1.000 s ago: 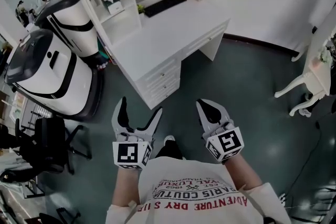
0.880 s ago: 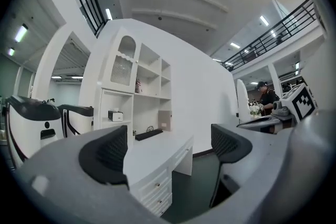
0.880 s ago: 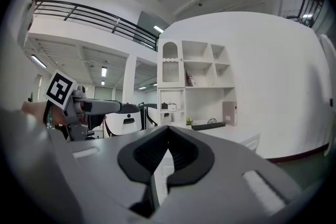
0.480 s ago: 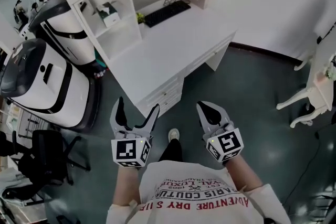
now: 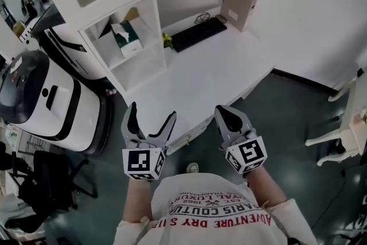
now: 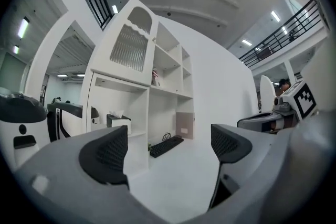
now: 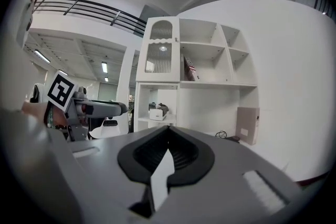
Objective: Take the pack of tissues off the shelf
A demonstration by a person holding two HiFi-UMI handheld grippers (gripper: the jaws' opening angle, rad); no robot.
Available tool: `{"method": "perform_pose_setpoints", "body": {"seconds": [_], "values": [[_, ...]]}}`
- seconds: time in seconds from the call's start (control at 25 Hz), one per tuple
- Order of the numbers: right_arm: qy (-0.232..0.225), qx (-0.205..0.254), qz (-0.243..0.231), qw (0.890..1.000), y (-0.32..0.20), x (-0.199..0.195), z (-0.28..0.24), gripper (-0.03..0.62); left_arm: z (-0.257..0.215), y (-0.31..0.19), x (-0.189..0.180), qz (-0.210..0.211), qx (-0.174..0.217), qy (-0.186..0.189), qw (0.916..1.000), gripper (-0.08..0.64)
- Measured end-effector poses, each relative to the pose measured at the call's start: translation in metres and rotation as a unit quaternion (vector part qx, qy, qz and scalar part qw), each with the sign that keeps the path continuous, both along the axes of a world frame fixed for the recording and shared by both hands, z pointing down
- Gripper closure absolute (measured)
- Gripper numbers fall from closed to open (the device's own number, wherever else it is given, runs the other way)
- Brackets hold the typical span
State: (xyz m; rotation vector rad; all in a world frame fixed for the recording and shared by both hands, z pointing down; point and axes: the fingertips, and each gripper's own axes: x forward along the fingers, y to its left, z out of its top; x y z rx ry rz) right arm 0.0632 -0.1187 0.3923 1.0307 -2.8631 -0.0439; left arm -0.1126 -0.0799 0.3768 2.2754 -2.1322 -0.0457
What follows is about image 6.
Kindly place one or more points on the white shelf cabinet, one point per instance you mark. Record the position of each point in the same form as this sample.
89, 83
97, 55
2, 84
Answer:
118, 74

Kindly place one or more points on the flag print book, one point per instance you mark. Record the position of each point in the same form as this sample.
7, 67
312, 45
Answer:
155, 76

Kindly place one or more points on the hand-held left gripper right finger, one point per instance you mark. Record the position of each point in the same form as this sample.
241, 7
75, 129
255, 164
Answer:
228, 144

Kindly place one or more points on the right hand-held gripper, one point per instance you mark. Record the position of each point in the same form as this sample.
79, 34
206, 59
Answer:
294, 105

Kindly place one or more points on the brown cardboard sheet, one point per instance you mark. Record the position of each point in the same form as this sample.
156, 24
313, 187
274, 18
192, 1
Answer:
184, 123

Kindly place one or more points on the white and black robot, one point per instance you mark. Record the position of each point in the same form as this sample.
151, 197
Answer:
69, 119
21, 128

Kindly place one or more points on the white arched board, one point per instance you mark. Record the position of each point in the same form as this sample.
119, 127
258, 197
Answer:
267, 94

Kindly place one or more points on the small yellow flower plant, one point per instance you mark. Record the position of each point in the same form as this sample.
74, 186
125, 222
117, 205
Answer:
149, 148

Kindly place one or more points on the black keyboard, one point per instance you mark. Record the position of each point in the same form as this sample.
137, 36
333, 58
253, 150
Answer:
166, 147

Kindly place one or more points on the green box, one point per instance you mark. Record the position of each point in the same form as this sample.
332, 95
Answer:
118, 122

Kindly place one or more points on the white desk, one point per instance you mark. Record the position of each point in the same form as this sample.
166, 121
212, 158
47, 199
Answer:
183, 178

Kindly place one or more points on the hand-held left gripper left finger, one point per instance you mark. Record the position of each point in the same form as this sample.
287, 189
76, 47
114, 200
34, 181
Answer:
105, 157

